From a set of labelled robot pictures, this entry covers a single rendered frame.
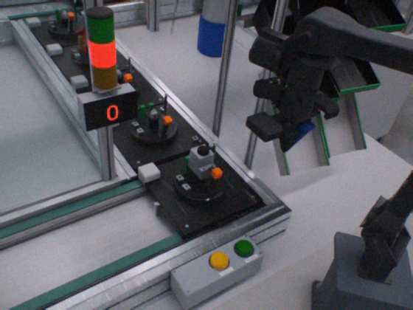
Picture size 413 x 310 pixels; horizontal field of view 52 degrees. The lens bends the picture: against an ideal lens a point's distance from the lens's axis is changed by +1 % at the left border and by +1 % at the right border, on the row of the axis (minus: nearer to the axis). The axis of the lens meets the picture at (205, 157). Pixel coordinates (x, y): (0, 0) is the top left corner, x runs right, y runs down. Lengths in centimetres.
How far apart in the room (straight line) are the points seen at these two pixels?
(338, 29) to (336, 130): 63
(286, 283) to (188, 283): 28
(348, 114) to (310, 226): 35
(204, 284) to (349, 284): 29
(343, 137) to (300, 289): 46
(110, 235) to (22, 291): 22
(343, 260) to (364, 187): 53
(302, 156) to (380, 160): 42
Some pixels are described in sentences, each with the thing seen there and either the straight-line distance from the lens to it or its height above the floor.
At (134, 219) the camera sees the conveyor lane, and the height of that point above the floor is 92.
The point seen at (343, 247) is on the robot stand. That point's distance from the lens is 94.
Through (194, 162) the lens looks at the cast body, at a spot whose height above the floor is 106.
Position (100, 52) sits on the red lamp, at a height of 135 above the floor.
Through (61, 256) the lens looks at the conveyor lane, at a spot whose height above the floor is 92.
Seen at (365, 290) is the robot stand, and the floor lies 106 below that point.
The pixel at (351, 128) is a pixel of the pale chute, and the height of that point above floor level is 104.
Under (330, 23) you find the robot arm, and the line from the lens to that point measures 69.
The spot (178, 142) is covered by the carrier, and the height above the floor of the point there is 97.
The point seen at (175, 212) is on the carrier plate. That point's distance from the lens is 103.
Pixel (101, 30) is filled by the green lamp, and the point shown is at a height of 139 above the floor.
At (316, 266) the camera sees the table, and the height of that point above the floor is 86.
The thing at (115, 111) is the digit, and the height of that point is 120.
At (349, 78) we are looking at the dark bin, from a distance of 119.
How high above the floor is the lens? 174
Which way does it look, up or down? 41 degrees down
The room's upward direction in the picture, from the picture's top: 7 degrees clockwise
